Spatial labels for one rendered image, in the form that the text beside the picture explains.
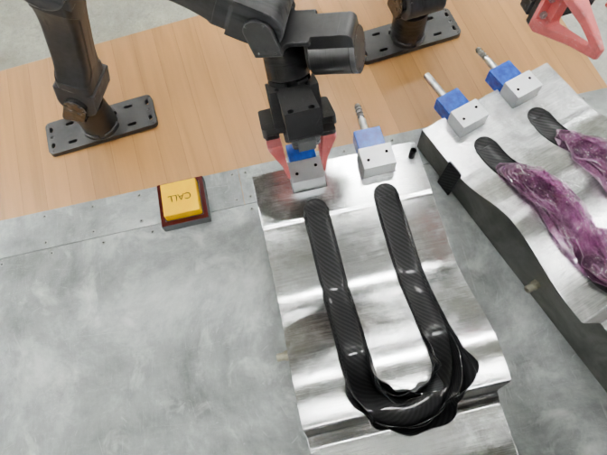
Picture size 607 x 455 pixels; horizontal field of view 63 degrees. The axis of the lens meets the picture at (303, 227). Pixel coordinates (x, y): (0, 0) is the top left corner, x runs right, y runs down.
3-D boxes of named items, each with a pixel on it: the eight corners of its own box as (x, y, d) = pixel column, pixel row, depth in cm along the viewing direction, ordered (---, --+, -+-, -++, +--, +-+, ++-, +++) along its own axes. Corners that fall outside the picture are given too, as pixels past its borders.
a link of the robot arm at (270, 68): (324, 71, 67) (317, 19, 63) (312, 90, 63) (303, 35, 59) (276, 73, 69) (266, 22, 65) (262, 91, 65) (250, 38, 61)
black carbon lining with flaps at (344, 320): (298, 208, 77) (294, 180, 68) (399, 185, 78) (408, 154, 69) (356, 448, 64) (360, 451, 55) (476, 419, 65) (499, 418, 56)
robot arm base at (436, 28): (471, 4, 89) (455, -23, 92) (367, 35, 88) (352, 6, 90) (461, 36, 96) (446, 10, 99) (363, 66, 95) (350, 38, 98)
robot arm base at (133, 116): (144, 100, 85) (136, 69, 87) (27, 134, 83) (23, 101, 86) (159, 126, 92) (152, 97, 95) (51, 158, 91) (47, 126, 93)
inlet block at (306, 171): (278, 131, 83) (275, 111, 78) (307, 125, 83) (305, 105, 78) (294, 199, 78) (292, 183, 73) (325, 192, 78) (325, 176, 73)
